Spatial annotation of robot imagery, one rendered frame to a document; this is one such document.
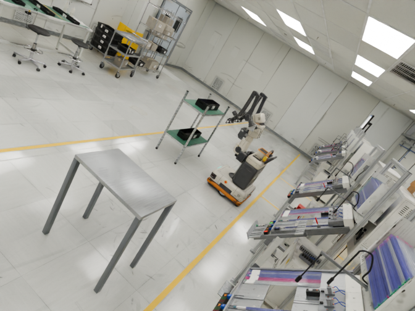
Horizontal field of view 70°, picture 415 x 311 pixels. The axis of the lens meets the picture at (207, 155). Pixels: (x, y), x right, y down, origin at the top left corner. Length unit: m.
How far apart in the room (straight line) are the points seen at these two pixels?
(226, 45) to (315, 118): 4.51
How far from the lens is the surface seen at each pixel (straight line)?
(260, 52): 12.18
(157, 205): 2.20
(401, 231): 2.08
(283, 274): 2.27
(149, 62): 8.98
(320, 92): 11.64
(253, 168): 4.48
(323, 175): 7.65
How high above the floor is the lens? 2.01
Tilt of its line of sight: 20 degrees down
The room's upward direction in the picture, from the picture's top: 32 degrees clockwise
